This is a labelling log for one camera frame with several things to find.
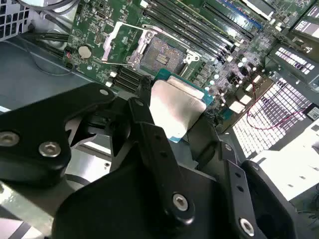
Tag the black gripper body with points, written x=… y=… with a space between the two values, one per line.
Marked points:
x=112 y=206

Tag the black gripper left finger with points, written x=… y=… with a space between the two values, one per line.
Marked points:
x=30 y=129

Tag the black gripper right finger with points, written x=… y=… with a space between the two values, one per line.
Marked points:
x=264 y=204

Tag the silver CPU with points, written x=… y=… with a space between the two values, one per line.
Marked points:
x=174 y=107

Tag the metal socket cover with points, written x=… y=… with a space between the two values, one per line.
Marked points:
x=109 y=42

